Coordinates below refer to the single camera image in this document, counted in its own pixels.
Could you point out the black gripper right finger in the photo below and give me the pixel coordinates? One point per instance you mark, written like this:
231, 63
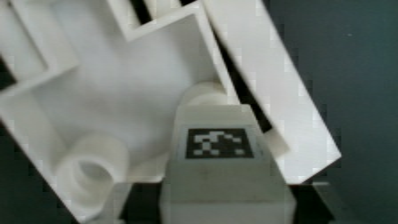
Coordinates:
320, 206

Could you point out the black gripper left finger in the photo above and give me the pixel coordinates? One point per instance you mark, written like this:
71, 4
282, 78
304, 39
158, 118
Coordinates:
131, 204

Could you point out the white chair leg with tags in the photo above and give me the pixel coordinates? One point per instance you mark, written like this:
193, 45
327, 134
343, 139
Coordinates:
224, 187

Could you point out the white chair seat part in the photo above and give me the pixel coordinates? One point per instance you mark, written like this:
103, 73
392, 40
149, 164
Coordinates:
110, 73

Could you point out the white U-shaped border fence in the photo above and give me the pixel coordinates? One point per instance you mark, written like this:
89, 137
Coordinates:
298, 138

